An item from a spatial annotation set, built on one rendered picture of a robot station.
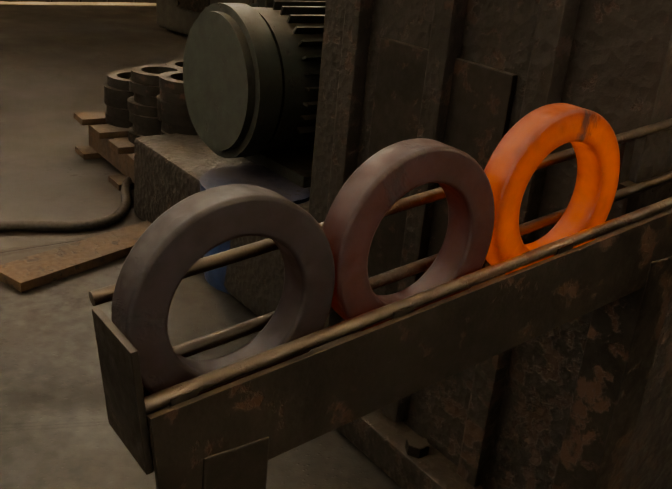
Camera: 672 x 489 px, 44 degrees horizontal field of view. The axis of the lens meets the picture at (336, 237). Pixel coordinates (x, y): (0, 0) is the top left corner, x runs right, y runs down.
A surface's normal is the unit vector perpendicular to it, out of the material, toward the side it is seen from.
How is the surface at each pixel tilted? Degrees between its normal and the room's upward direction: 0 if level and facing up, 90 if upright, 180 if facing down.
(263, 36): 45
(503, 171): 67
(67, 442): 0
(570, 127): 90
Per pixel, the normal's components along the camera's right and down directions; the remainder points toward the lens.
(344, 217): -0.70, -0.23
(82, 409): 0.09, -0.92
